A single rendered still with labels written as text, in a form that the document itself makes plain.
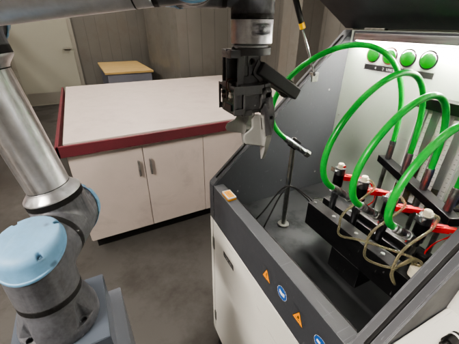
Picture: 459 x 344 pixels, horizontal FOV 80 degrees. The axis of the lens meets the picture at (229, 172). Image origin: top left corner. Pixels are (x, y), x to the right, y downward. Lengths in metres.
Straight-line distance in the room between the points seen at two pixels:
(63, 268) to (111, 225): 1.56
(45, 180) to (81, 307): 0.27
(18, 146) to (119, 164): 1.32
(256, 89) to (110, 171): 1.53
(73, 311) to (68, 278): 0.08
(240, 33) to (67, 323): 0.63
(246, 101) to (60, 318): 0.54
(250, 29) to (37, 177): 0.49
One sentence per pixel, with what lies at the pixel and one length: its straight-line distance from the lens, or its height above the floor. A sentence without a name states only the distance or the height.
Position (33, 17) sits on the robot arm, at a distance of 0.44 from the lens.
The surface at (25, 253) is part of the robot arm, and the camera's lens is 0.59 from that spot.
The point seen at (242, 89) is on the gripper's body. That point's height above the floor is 1.36.
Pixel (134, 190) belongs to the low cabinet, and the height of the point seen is 0.43.
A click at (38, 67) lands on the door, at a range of 6.65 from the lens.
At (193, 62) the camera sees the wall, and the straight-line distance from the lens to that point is 4.19.
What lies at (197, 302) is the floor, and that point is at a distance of 1.82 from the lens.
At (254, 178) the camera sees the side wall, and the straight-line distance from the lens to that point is 1.07.
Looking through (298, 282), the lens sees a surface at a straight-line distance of 0.69.
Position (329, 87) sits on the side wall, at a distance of 1.14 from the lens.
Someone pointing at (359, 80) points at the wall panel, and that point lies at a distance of 1.13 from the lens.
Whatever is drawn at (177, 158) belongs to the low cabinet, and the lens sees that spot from 2.00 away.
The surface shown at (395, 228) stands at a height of 1.12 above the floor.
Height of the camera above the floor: 1.46
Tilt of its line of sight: 28 degrees down
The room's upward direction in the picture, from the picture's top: straight up
